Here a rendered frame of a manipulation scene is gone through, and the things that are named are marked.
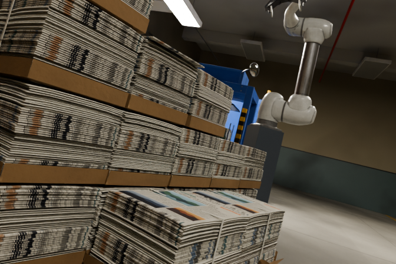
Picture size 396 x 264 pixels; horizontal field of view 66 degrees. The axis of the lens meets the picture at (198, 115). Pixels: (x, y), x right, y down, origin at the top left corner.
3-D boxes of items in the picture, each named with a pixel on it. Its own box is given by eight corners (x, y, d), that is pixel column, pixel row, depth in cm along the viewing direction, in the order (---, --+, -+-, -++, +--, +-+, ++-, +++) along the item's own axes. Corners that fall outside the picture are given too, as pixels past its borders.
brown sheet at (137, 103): (185, 125, 113) (188, 114, 113) (127, 108, 90) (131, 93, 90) (121, 111, 136) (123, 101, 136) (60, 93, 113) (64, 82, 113)
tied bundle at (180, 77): (186, 127, 113) (201, 68, 115) (126, 109, 90) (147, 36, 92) (121, 112, 136) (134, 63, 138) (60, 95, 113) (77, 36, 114)
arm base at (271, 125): (266, 131, 241) (268, 124, 241) (282, 132, 219) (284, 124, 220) (246, 125, 235) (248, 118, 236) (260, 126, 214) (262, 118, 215)
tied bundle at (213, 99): (224, 139, 139) (236, 90, 140) (188, 128, 114) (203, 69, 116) (162, 124, 160) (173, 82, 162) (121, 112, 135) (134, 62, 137)
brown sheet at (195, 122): (224, 137, 139) (226, 128, 139) (189, 126, 115) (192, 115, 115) (161, 122, 160) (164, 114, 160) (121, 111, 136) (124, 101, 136)
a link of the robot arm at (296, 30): (285, 12, 218) (304, 13, 212) (288, 23, 234) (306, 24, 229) (281, 29, 217) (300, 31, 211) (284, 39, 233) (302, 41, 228)
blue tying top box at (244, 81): (240, 86, 368) (244, 70, 369) (194, 77, 386) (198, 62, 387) (245, 93, 411) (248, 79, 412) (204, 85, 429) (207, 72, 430)
